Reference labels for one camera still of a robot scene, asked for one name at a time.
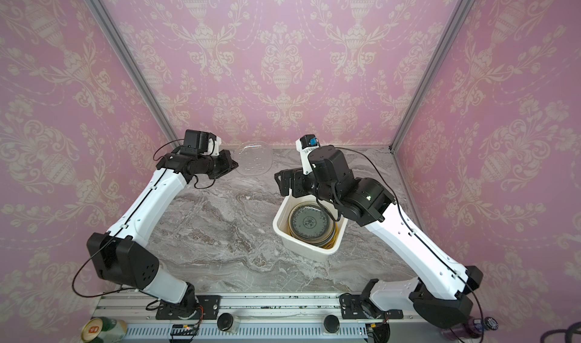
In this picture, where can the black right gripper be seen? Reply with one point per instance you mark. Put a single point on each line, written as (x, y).
(300, 177)

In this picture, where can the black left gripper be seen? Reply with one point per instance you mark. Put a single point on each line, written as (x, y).
(228, 163)

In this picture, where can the cream plate with leaf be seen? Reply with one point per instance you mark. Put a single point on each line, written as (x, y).
(328, 243)

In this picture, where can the clear glass plate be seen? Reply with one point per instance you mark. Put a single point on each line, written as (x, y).
(253, 158)
(310, 223)

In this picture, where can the white plastic bin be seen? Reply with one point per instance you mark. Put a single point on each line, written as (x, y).
(280, 227)

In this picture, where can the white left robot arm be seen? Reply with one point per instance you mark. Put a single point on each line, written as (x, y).
(121, 256)

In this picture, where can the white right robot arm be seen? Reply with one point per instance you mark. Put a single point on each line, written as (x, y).
(323, 194)

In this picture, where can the green drink can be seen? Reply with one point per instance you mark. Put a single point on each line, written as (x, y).
(104, 330)

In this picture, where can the purple drink bottle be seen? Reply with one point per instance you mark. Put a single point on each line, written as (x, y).
(472, 329)

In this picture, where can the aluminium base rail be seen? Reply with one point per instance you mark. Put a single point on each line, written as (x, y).
(265, 317)

